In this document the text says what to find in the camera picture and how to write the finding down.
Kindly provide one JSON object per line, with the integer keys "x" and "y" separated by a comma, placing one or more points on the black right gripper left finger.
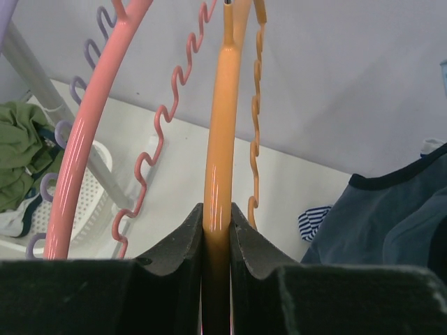
{"x": 157, "y": 292}

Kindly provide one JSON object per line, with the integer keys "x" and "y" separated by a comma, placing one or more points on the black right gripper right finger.
{"x": 274, "y": 294}

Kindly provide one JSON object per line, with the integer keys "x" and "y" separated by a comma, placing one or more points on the orange hanger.
{"x": 215, "y": 291}

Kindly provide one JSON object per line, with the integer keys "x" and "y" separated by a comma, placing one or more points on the blue white striped tank top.
{"x": 310, "y": 220}

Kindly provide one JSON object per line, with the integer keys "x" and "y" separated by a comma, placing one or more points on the pink hanger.
{"x": 84, "y": 128}

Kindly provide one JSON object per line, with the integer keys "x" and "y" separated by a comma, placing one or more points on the dark blue tank top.
{"x": 396, "y": 219}

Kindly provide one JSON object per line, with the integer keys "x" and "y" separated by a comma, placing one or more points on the white rack base foot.
{"x": 130, "y": 195}

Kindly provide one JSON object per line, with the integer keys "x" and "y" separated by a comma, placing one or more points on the green garment in basket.
{"x": 28, "y": 151}

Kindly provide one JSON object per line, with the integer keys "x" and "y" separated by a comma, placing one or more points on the left rack upright pole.
{"x": 24, "y": 62}

